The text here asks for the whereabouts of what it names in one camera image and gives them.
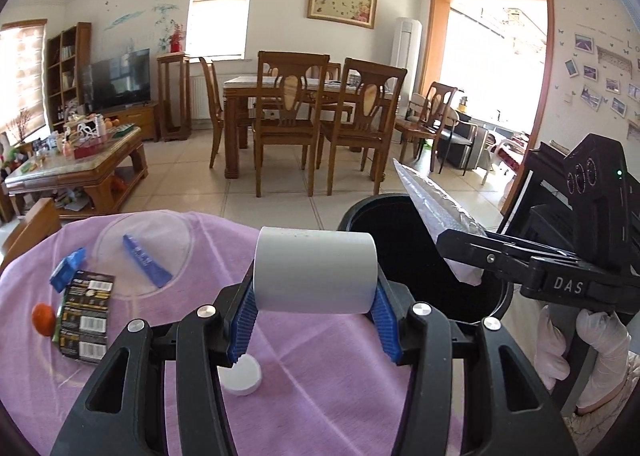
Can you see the white cup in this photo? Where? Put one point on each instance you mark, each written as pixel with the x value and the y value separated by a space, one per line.
pixel 315 268

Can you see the black trash bin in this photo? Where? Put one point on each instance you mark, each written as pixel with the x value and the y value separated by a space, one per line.
pixel 385 231

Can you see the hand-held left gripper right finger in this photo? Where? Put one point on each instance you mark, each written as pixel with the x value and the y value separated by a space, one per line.
pixel 382 326

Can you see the blue tube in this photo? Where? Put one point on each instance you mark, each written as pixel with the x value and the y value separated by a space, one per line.
pixel 147 261

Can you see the black armchair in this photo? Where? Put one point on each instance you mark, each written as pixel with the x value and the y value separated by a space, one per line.
pixel 462 144

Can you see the wooden coffee table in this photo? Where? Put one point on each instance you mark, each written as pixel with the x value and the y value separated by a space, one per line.
pixel 75 171

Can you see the black barcode packet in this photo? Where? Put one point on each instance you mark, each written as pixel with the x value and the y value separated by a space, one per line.
pixel 85 316

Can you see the tall wooden plant stand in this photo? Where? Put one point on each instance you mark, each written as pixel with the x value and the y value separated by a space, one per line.
pixel 172 96

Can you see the person's right hand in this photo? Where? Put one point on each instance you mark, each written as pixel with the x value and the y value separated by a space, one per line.
pixel 602 351

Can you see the silver foil wrapper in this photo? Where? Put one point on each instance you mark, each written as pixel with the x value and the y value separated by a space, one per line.
pixel 430 201

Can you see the group of wall photo frames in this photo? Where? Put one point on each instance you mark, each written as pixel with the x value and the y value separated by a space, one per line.
pixel 600 91

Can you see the red vase with flowers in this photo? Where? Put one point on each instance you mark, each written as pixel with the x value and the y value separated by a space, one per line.
pixel 175 41

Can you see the white wall radiator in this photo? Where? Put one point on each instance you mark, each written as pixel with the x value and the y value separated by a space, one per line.
pixel 202 96

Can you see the wooden bookshelf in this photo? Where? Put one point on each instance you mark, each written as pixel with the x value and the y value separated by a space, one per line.
pixel 67 71

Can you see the wooden television stand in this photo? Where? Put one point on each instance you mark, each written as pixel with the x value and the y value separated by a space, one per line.
pixel 140 119

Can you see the wooden dining table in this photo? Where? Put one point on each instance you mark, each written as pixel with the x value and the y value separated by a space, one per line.
pixel 237 96

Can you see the purple tablecloth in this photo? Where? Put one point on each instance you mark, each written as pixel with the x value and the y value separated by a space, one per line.
pixel 310 361

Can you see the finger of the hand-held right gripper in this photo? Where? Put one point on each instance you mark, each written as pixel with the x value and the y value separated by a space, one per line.
pixel 495 267
pixel 480 242

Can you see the person's right forearm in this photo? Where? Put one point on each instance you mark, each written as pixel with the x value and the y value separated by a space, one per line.
pixel 610 431

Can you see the framed flower picture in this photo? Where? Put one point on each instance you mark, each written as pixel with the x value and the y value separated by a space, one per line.
pixel 342 2

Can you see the small orange round object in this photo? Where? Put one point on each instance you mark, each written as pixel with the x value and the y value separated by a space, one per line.
pixel 43 320

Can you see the clear plastic tray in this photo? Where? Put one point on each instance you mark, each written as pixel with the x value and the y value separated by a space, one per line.
pixel 150 231

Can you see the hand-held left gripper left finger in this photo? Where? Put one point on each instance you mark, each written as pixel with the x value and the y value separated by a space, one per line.
pixel 242 331

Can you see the white bottle cap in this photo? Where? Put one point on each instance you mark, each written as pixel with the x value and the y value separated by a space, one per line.
pixel 241 376

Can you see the bare branch plant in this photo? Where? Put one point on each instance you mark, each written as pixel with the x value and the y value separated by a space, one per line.
pixel 22 124

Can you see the wooden dining chair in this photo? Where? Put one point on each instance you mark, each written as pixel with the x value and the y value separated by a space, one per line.
pixel 335 70
pixel 430 121
pixel 212 106
pixel 290 131
pixel 360 131

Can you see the blue small wrapper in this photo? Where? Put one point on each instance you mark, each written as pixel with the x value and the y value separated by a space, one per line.
pixel 67 270

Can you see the striped window blind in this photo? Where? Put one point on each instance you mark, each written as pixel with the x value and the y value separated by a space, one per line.
pixel 22 76

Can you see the white standing air conditioner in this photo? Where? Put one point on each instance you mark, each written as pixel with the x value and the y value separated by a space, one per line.
pixel 406 51

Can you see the flat screen television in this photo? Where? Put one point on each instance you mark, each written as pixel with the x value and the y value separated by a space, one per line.
pixel 120 79

